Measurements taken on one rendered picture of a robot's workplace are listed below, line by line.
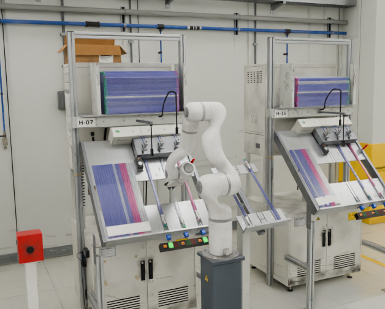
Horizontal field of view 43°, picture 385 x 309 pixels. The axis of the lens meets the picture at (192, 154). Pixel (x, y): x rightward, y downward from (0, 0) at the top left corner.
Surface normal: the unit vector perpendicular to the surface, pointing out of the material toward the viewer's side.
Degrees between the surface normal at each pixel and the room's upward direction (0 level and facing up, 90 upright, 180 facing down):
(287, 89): 90
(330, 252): 90
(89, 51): 80
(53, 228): 90
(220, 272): 90
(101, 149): 46
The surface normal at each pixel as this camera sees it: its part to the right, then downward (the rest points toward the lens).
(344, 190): 0.28, -0.62
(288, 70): -0.91, 0.07
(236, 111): 0.41, 0.12
